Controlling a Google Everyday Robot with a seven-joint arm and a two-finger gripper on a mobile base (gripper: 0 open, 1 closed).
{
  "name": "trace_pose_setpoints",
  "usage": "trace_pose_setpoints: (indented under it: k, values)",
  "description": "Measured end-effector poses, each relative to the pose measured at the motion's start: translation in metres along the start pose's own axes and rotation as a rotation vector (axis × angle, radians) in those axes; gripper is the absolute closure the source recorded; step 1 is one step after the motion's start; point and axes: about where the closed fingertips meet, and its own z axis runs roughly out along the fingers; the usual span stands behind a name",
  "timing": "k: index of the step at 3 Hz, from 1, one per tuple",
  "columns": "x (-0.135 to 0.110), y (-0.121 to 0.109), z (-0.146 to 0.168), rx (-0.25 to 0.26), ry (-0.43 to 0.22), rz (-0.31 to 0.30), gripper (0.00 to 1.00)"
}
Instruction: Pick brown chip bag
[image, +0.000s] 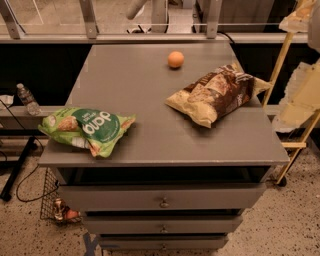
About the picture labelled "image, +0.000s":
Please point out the middle grey drawer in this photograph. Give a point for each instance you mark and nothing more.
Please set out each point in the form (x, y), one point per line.
(161, 224)

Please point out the bottom grey drawer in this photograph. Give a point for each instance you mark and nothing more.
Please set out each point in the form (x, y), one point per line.
(162, 243)

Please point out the grey drawer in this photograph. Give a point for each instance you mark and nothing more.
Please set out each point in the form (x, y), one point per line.
(161, 224)
(162, 243)
(163, 197)

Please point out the clear plastic water bottle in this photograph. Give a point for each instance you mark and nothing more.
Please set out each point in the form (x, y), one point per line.
(28, 100)

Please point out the snack packet in basket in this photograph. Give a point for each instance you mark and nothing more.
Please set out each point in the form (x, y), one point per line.
(63, 213)

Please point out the green chip bag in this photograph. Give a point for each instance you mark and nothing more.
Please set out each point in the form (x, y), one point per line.
(92, 129)

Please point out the yellow metal rack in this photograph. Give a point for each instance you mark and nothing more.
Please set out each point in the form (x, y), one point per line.
(301, 102)

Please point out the top grey drawer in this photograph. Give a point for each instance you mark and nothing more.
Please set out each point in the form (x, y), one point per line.
(163, 197)

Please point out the grey drawer cabinet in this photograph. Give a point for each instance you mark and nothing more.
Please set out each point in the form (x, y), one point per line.
(163, 146)

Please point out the wire mesh basket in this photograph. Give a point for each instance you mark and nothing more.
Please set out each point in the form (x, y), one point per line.
(50, 193)

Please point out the brown chip bag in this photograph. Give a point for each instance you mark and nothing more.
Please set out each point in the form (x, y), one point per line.
(216, 94)

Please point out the black table leg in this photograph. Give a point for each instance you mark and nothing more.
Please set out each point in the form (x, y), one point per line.
(5, 193)

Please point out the orange fruit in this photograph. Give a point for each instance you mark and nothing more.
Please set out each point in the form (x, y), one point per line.
(175, 59)

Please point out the grey metal railing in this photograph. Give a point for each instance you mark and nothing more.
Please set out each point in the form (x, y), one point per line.
(101, 21)

